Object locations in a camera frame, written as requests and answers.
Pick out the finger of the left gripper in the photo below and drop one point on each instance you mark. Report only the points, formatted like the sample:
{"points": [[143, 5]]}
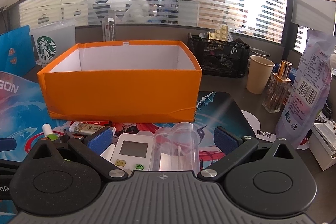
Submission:
{"points": [[7, 144]]}

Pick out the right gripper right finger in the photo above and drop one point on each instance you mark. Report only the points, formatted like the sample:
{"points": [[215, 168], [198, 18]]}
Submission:
{"points": [[236, 151]]}

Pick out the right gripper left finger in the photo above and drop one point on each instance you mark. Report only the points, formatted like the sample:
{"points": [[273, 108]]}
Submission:
{"points": [[90, 148]]}

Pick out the green cap small bottle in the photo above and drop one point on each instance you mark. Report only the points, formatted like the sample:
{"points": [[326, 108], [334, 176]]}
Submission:
{"points": [[60, 141]]}

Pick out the white remote control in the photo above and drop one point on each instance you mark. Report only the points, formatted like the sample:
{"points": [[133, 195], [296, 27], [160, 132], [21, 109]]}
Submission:
{"points": [[133, 152]]}

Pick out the clear plastic container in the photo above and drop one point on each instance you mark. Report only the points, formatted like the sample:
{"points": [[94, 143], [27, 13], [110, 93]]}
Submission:
{"points": [[176, 148]]}

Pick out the silver tube with label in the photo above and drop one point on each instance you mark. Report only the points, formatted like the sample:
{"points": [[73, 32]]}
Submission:
{"points": [[87, 128]]}

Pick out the red flat package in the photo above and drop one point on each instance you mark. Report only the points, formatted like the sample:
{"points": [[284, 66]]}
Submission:
{"points": [[101, 123]]}

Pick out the colourful anime desk mat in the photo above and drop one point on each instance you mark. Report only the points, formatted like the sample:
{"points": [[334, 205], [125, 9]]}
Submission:
{"points": [[23, 113]]}

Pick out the gold cap perfume bottle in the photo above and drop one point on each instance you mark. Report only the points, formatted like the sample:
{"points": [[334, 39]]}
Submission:
{"points": [[277, 88]]}

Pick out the beige paper cup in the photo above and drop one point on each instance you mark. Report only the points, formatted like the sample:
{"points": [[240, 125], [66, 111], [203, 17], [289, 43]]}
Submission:
{"points": [[259, 73]]}

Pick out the orange cardboard box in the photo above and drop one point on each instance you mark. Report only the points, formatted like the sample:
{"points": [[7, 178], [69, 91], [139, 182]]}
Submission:
{"points": [[136, 81]]}

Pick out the white plastic box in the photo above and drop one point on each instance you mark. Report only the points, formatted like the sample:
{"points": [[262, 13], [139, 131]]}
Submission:
{"points": [[322, 143]]}

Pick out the blue paper bag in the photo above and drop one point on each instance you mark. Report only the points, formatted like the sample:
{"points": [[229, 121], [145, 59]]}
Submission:
{"points": [[16, 52]]}

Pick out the black mesh desk organizer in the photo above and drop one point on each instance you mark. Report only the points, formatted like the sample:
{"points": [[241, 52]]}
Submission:
{"points": [[219, 58]]}

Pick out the purple white refill pouch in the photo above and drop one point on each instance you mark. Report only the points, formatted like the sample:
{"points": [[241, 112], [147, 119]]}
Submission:
{"points": [[310, 89]]}

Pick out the yellow toy brick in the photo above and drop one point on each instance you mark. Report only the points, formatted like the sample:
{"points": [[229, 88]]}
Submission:
{"points": [[219, 33]]}

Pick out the Starbucks frosted plastic cup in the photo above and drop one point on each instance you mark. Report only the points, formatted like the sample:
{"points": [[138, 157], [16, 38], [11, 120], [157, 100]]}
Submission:
{"points": [[53, 39]]}

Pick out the clear tall box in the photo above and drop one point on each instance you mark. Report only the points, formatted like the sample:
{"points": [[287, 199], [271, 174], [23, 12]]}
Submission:
{"points": [[109, 29]]}

